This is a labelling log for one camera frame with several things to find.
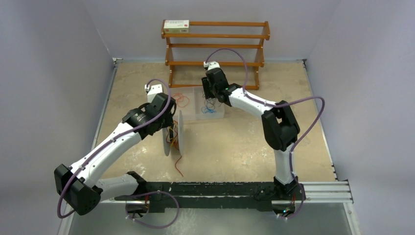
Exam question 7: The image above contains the white plastic cable spool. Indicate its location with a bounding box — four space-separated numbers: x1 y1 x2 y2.
162 110 184 156

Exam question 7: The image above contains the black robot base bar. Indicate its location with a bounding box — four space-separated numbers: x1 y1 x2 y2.
117 173 305 217

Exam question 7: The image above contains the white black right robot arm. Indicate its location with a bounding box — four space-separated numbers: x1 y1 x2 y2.
202 66 305 199

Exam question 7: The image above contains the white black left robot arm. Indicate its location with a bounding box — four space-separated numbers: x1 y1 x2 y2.
54 93 177 218

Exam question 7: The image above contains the clear plastic divided tray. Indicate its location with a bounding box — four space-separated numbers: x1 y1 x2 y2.
170 86 225 121

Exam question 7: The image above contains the orange wooden shelf rack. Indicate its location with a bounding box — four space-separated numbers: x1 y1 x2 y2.
161 21 271 90

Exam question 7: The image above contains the white cardboard box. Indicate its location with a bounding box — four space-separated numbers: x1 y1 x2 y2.
163 20 190 34

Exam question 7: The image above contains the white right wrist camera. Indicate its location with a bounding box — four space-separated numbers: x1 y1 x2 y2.
203 61 220 71

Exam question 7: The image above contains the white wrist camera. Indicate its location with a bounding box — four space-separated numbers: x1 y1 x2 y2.
144 84 163 103
203 61 220 71

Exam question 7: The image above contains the orange wire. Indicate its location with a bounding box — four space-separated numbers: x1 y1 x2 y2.
171 93 191 109

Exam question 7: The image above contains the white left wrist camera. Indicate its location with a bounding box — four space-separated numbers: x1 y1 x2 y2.
144 84 163 103

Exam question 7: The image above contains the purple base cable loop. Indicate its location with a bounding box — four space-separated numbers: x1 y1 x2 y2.
124 191 181 230

